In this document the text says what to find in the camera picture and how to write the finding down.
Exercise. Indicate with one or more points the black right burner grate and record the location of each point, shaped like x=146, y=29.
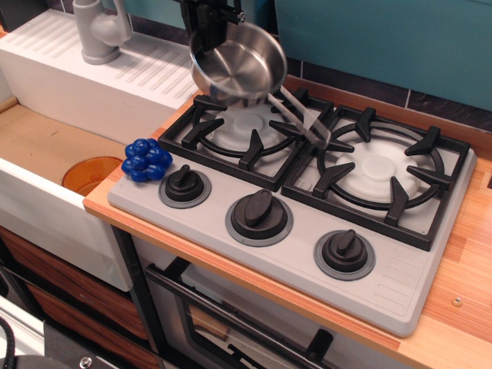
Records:
x=401, y=182

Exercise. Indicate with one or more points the stainless steel pan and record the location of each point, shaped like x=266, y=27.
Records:
x=249, y=68

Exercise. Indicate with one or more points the black stove knob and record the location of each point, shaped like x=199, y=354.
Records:
x=259, y=220
x=184, y=188
x=344, y=255

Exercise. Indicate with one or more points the black burner grate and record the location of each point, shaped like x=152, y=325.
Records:
x=401, y=182
x=257, y=145

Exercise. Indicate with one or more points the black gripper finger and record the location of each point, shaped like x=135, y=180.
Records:
x=189, y=13
x=212, y=28

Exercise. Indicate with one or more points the white toy sink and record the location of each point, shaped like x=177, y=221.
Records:
x=57, y=110

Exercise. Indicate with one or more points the oven door with handle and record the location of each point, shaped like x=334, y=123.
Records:
x=225, y=326

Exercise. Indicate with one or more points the grey toy stove top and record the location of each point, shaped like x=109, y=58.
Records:
x=391, y=296

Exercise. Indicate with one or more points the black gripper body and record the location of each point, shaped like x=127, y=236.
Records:
x=230, y=13

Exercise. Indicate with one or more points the orange plastic bowl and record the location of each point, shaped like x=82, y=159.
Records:
x=85, y=176

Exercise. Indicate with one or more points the black left stove knob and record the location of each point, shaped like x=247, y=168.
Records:
x=184, y=188

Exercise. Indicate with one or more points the black middle stove knob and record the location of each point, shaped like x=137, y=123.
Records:
x=259, y=220

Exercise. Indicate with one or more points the blue toy blueberry cluster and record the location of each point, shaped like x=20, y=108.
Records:
x=146, y=161

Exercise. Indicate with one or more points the grey toy faucet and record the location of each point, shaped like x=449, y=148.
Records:
x=101, y=34

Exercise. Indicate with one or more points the black left burner grate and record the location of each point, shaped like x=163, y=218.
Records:
x=257, y=145

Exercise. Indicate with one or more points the black right stove knob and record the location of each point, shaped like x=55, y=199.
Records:
x=344, y=255

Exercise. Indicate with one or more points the wooden drawer cabinet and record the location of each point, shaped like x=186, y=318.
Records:
x=94, y=311

